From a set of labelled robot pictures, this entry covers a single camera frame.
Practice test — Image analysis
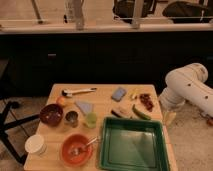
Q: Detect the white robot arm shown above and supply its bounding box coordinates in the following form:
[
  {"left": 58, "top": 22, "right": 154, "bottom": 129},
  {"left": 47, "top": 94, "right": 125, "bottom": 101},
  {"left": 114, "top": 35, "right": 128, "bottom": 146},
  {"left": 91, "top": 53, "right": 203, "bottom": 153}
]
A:
[{"left": 159, "top": 63, "right": 213, "bottom": 125}]

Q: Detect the orange bowl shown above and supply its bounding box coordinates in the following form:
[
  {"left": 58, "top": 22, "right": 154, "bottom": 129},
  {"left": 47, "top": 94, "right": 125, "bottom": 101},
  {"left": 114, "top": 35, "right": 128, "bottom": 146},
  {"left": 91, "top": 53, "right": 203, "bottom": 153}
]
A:
[{"left": 59, "top": 134, "right": 93, "bottom": 167}]

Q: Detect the dark purple bowl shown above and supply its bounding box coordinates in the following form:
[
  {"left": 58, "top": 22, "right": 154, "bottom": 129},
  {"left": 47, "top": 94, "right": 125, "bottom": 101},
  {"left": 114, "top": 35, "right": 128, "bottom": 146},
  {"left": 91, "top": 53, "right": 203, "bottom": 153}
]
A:
[{"left": 39, "top": 104, "right": 63, "bottom": 127}]

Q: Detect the red grapes bunch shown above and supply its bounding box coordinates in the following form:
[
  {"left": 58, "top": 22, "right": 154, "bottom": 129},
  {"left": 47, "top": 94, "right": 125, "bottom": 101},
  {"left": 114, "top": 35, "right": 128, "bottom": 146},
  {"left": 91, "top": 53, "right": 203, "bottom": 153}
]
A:
[{"left": 139, "top": 94, "right": 154, "bottom": 112}]

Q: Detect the yellow toy food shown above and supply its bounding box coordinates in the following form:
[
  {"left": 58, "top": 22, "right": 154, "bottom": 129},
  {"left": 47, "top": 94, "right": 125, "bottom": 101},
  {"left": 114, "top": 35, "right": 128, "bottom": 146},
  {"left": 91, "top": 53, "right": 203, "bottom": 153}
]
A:
[{"left": 130, "top": 88, "right": 138, "bottom": 100}]

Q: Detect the green plastic tray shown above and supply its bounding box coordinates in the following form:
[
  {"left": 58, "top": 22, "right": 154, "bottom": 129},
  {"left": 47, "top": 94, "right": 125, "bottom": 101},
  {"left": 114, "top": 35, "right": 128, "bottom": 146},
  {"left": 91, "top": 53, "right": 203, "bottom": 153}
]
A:
[{"left": 99, "top": 117, "right": 170, "bottom": 171}]

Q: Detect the blue sponge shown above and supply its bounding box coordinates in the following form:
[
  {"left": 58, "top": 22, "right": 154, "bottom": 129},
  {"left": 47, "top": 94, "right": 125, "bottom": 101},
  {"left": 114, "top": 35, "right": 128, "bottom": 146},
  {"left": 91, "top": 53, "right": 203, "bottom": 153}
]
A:
[{"left": 111, "top": 87, "right": 127, "bottom": 102}]

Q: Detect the dark brown toy eggplant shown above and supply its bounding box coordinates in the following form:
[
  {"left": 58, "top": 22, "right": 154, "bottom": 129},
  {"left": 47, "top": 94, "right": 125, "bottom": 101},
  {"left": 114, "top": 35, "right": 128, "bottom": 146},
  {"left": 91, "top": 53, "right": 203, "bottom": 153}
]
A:
[{"left": 111, "top": 108, "right": 131, "bottom": 119}]

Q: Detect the light green cup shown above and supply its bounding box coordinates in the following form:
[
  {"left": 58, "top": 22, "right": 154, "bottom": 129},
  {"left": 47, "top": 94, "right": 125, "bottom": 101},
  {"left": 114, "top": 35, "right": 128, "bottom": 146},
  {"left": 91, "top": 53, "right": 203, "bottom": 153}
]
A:
[{"left": 84, "top": 112, "right": 97, "bottom": 128}]

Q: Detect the grey triangular cloth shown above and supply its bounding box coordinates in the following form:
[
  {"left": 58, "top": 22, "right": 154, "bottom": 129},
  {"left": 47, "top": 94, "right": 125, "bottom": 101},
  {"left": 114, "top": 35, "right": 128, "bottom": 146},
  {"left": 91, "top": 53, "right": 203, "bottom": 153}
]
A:
[{"left": 75, "top": 101, "right": 94, "bottom": 115}]

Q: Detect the small metal cup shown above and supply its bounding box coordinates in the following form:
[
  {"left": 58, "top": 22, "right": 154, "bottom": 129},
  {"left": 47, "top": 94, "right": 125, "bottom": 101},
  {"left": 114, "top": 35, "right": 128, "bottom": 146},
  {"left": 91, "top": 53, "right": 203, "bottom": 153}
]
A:
[{"left": 65, "top": 111, "right": 78, "bottom": 128}]

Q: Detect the metal spoon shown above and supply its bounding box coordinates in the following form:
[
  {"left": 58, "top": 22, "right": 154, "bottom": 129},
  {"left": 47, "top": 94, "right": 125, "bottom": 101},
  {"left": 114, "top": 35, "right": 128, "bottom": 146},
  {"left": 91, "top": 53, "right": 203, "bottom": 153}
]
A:
[{"left": 70, "top": 137, "right": 100, "bottom": 156}]

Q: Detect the dark object on ledge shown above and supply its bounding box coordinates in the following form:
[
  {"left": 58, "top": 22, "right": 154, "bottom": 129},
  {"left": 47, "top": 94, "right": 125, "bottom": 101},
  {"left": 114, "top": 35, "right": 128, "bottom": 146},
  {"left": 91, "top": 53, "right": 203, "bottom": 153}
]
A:
[{"left": 162, "top": 0, "right": 213, "bottom": 24}]

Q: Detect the orange fruit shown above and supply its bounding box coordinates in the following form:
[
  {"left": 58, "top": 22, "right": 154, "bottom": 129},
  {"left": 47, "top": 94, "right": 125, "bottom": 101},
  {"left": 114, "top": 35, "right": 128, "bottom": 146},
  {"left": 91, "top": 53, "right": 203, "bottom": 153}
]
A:
[{"left": 56, "top": 96, "right": 67, "bottom": 107}]

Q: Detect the black bag on ledge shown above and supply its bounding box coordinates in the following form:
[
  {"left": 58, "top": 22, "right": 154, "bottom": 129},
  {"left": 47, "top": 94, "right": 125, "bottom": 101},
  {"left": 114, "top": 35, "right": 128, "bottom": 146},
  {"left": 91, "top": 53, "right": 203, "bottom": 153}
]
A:
[{"left": 112, "top": 0, "right": 157, "bottom": 24}]

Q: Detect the white cup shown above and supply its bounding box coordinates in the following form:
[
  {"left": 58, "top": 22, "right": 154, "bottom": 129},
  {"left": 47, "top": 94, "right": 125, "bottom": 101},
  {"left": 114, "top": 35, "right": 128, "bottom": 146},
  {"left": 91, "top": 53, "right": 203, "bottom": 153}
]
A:
[{"left": 25, "top": 134, "right": 46, "bottom": 155}]

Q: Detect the black office chair base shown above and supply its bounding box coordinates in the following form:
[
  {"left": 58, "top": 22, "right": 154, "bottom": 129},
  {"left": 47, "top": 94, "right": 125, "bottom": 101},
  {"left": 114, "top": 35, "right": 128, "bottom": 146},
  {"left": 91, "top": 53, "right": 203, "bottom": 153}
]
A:
[{"left": 0, "top": 101, "right": 39, "bottom": 164}]

